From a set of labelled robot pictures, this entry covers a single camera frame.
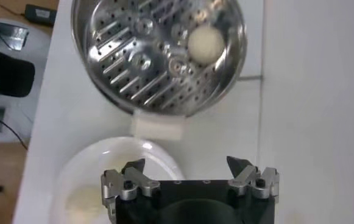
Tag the white round plate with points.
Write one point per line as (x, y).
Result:
(82, 158)

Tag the cream electric cooking pot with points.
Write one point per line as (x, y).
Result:
(158, 126)

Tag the steel perforated steamer basket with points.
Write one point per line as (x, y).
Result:
(128, 67)

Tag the white steamed baozi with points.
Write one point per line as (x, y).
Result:
(206, 44)
(83, 202)
(112, 161)

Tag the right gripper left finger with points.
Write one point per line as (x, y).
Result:
(140, 181)

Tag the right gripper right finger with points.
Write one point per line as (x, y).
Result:
(243, 179)

